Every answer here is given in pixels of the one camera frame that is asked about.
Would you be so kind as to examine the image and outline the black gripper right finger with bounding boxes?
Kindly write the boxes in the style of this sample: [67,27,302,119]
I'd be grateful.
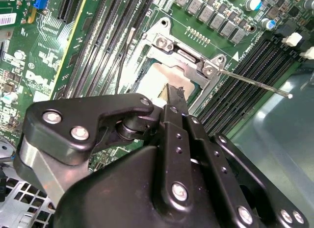
[176,85,310,228]

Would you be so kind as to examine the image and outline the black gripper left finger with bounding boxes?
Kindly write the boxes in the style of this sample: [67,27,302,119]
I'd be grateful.
[13,83,197,213]

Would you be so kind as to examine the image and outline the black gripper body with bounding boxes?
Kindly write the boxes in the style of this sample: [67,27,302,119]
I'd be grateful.
[52,143,283,228]

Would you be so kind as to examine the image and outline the metal locking lever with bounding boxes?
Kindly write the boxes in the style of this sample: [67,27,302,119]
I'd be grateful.
[115,26,137,91]
[218,69,293,99]

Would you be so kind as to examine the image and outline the silver CPU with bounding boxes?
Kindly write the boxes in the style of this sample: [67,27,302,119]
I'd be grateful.
[136,62,204,103]

